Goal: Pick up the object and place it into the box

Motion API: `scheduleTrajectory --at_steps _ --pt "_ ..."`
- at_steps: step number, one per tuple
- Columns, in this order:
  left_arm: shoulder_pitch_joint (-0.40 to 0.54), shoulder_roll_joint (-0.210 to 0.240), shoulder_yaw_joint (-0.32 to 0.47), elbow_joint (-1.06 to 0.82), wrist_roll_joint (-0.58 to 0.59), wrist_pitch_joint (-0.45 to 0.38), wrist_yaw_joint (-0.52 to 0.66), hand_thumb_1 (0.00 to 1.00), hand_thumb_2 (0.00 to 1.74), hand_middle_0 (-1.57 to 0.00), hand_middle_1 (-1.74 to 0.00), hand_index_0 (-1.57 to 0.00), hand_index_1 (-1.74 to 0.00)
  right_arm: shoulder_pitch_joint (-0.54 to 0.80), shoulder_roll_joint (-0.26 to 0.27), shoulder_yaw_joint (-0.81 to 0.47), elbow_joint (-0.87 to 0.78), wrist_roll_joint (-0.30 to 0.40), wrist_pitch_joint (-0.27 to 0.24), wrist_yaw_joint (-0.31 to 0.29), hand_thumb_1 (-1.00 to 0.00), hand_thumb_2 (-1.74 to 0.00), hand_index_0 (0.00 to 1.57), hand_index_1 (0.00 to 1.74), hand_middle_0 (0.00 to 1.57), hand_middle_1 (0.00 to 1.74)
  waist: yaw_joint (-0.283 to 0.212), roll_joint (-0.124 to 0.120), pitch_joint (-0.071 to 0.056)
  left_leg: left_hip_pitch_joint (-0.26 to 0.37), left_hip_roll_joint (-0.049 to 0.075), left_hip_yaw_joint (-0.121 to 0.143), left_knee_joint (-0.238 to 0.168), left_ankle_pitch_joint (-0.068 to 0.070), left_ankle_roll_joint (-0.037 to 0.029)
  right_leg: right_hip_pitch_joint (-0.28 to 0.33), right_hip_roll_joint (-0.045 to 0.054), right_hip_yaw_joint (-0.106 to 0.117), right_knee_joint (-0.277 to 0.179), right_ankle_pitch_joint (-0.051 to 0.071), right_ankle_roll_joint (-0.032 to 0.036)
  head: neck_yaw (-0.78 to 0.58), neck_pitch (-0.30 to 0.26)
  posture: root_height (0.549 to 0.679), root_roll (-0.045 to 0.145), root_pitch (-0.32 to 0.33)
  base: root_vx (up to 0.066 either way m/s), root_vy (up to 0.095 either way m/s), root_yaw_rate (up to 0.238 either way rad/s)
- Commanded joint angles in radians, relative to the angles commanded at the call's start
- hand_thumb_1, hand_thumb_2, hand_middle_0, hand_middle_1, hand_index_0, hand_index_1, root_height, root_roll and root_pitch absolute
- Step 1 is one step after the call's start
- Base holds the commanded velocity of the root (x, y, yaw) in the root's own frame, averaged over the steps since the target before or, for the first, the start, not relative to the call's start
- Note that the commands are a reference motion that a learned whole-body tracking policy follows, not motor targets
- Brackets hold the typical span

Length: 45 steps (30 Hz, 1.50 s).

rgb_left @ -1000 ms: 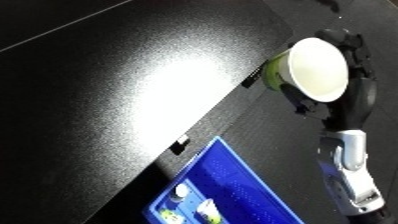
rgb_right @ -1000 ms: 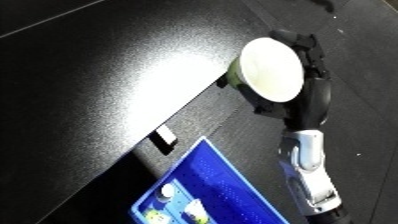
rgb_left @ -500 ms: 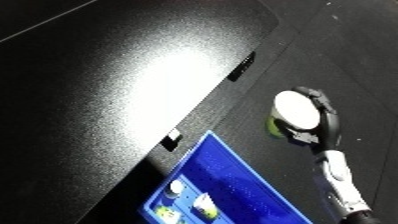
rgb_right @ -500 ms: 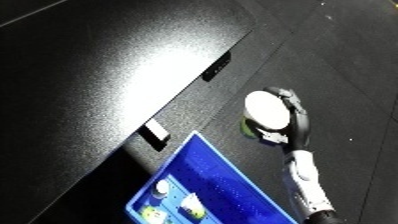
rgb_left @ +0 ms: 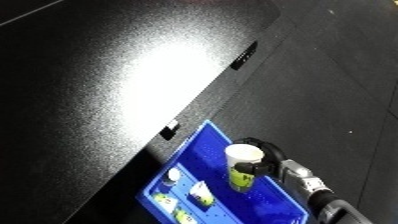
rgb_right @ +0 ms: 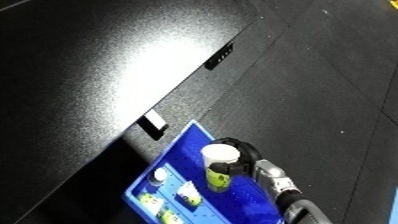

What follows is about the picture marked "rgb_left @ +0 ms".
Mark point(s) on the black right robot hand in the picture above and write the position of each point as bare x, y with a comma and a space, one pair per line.
269, 156

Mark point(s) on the pale right robot arm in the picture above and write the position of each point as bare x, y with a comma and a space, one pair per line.
308, 183

